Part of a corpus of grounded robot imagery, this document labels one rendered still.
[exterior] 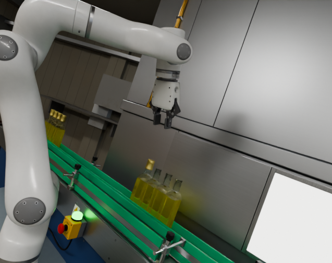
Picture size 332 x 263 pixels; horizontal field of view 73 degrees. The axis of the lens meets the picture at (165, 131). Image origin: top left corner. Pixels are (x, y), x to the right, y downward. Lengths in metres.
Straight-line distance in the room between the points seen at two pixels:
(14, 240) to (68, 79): 3.95
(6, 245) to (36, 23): 0.59
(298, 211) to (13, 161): 0.89
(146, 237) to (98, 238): 0.24
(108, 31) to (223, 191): 0.73
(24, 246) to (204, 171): 0.69
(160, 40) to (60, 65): 4.14
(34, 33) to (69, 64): 3.91
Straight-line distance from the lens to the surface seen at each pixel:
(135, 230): 0.92
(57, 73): 4.75
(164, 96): 0.78
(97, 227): 1.05
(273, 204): 0.94
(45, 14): 0.71
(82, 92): 4.35
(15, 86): 0.66
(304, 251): 0.95
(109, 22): 0.71
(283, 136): 0.97
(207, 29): 1.29
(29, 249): 0.80
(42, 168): 0.69
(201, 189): 1.03
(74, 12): 0.71
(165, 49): 0.67
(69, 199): 1.22
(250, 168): 0.95
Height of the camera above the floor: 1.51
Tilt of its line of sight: 2 degrees down
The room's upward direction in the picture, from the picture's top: 19 degrees clockwise
